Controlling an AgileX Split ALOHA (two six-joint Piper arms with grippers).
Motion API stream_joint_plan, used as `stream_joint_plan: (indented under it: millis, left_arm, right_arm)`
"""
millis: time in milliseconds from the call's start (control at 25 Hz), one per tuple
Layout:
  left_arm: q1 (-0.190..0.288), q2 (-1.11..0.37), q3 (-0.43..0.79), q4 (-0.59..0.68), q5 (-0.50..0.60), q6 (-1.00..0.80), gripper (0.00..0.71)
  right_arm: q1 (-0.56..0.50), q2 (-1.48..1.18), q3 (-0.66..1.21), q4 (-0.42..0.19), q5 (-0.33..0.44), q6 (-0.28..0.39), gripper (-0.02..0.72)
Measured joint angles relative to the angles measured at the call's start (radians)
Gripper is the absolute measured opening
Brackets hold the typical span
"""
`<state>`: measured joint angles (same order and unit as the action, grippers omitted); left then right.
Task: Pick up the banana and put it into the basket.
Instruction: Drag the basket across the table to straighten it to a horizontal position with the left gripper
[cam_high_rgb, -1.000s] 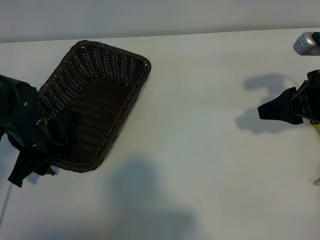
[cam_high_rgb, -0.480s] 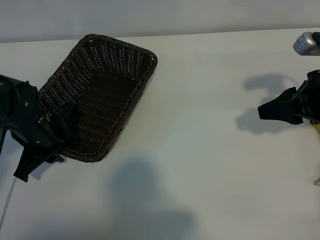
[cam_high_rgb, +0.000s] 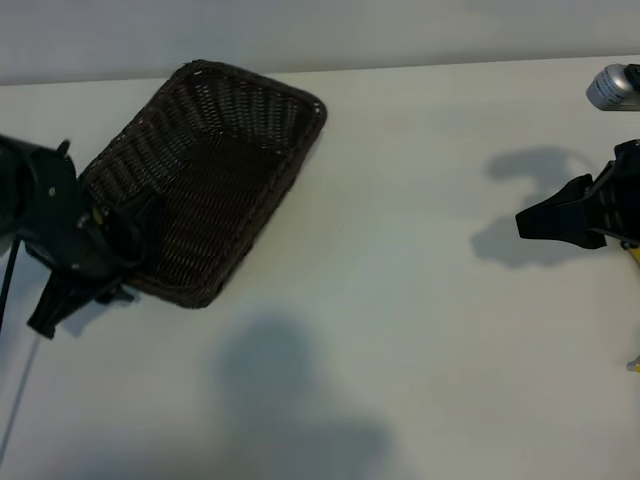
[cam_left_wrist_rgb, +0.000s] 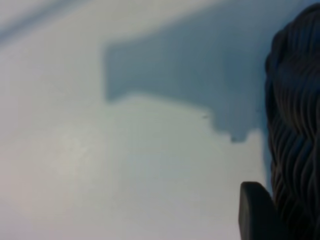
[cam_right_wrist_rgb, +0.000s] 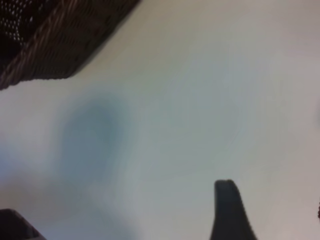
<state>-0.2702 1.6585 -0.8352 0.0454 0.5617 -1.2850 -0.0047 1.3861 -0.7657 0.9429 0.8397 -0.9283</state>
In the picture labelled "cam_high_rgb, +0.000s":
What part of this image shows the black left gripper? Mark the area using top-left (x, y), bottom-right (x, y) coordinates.
top-left (22, 141), bottom-right (167, 342)

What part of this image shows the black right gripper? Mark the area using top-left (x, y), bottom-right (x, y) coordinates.
top-left (514, 138), bottom-right (640, 251)

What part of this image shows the yellow banana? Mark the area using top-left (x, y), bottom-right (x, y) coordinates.
top-left (621, 243), bottom-right (640, 374)

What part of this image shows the dark brown wicker basket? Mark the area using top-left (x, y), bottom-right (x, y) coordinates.
top-left (79, 58), bottom-right (329, 309)

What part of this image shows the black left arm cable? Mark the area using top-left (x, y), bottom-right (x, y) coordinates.
top-left (0, 235), bottom-right (22, 334)

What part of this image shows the silver cylindrical right wrist camera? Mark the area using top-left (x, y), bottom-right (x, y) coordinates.
top-left (585, 63), bottom-right (640, 112)

